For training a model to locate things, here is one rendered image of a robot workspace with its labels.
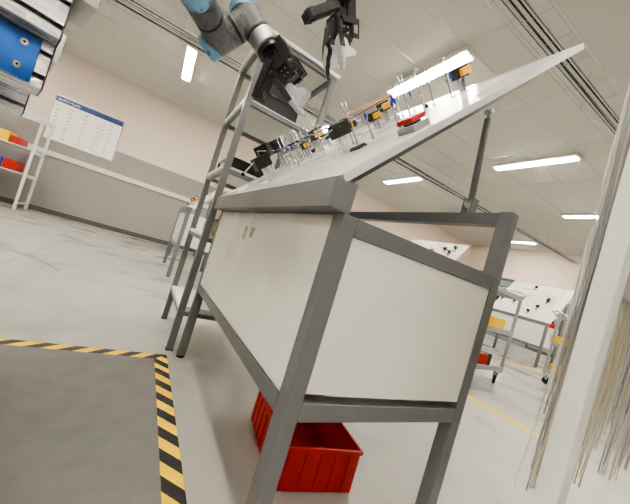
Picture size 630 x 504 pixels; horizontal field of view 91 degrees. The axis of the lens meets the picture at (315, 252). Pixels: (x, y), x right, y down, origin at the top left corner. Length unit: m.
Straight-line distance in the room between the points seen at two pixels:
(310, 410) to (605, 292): 0.55
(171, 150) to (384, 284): 7.99
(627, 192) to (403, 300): 0.43
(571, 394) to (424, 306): 0.35
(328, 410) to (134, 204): 7.87
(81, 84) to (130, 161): 1.71
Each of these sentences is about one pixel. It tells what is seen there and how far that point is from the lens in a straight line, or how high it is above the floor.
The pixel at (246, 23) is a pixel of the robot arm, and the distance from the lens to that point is 1.07.
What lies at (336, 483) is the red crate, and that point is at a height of 0.03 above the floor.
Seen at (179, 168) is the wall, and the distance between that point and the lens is 8.45.
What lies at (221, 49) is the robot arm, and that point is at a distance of 1.07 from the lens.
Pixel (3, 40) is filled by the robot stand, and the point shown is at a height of 0.90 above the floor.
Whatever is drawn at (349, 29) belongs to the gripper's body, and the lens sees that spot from 1.12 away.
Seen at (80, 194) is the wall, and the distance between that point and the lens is 8.48.
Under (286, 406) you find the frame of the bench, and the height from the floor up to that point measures 0.39.
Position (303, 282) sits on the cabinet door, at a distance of 0.69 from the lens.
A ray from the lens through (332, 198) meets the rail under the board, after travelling 0.62.
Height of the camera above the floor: 0.69
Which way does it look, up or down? 2 degrees up
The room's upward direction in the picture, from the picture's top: 17 degrees clockwise
